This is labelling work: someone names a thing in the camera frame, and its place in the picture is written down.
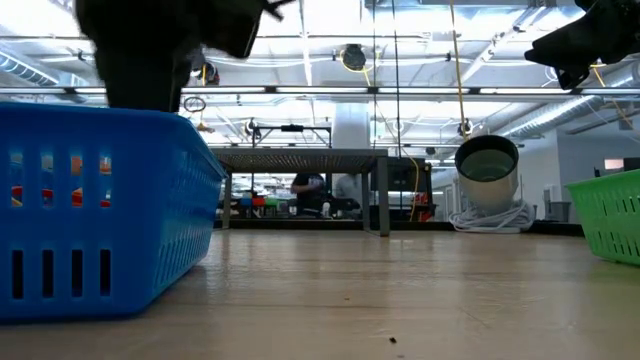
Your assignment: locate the white coiled cable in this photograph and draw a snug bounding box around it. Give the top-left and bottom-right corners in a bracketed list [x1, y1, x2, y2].
[448, 202, 536, 234]

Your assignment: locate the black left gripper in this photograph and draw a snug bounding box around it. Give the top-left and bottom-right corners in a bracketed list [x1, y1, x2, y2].
[73, 0, 206, 115]

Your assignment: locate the grey waste bin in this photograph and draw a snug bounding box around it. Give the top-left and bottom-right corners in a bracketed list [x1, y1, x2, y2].
[548, 201, 569, 224]

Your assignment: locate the grey perforated metal shelf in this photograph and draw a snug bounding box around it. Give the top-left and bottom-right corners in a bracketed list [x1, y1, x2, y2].
[209, 147, 391, 237]

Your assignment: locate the blue plastic basket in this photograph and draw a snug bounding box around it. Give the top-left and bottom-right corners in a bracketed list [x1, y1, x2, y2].
[0, 102, 229, 321]

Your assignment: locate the black ceiling cable reel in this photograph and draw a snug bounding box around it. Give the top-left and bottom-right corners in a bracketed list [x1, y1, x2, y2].
[192, 59, 221, 87]
[341, 43, 368, 73]

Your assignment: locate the black aluminium table frame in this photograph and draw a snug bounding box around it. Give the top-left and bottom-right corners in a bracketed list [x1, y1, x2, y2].
[213, 218, 586, 232]

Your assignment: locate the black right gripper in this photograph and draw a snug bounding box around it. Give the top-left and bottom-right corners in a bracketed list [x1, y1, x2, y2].
[524, 0, 640, 91]

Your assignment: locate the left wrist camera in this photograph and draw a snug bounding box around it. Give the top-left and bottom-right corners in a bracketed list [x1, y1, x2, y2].
[199, 0, 266, 60]

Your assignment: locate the yellow hanging cable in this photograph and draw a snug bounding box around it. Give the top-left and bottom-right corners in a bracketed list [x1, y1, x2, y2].
[447, 0, 469, 142]

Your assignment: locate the long overhead light bar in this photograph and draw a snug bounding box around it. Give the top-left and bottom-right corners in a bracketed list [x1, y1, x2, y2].
[0, 85, 640, 97]

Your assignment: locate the person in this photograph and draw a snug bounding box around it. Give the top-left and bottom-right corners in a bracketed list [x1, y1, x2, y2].
[333, 173, 364, 204]
[290, 173, 326, 217]

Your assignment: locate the silver ventilation duct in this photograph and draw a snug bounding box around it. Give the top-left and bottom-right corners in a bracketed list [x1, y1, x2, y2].
[502, 93, 640, 141]

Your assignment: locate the black camera rig frame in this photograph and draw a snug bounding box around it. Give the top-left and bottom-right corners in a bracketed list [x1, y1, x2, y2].
[252, 123, 332, 147]

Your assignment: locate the green plastic basket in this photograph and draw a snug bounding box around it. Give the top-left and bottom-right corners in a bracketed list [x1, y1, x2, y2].
[564, 168, 640, 266]

